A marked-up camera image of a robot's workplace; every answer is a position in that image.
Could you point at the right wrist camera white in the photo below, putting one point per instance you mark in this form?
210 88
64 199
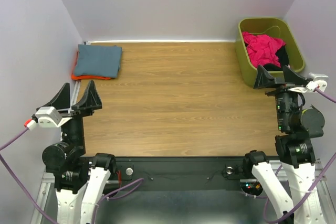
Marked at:
319 81

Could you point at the pink red t shirt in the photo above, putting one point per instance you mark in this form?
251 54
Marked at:
262 49

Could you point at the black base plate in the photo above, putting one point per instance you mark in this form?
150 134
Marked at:
183 173

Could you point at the olive green plastic bin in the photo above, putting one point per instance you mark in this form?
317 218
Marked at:
275 28

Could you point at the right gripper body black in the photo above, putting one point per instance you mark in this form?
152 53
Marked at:
283 89

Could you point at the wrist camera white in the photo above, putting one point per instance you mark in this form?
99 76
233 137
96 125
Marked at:
49 117
319 81

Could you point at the folded blue grey t shirt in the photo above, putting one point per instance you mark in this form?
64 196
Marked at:
103 61

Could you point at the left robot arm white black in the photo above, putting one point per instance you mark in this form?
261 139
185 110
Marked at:
79 182

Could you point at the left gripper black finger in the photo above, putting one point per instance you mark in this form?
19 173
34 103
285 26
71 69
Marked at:
90 100
61 100

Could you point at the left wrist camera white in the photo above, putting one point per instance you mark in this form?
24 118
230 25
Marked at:
49 117

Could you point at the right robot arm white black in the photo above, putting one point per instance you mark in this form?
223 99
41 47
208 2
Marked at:
294 148

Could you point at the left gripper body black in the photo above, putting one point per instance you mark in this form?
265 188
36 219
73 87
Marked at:
77 115

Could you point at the folded orange t shirt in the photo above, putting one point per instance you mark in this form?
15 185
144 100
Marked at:
84 77

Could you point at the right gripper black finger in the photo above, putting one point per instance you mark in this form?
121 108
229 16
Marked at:
265 80
294 78

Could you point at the black t shirt in bin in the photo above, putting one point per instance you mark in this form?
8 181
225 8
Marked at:
282 59

